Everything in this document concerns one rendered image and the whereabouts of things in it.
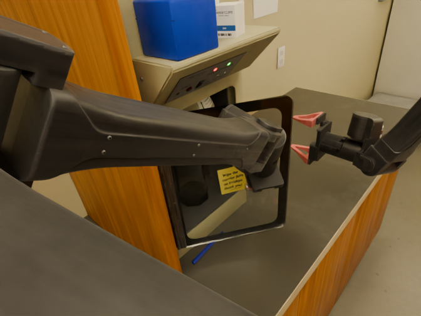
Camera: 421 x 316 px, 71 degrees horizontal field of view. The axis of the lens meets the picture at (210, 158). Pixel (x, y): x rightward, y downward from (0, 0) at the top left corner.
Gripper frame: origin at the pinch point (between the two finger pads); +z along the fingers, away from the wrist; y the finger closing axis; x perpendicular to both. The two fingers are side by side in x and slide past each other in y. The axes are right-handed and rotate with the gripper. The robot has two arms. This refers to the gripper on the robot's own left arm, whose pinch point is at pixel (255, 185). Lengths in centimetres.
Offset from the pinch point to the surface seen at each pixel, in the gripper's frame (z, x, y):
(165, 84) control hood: -25.6, -16.5, -10.0
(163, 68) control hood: -28.7, -16.2, -10.5
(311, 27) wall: 52, 80, -121
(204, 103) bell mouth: -5.1, -7.5, -22.6
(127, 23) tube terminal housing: -30.6, -20.9, -20.7
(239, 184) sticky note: 3.8, -3.0, -2.9
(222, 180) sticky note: 2.0, -7.1, -3.8
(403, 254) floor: 129, 112, 8
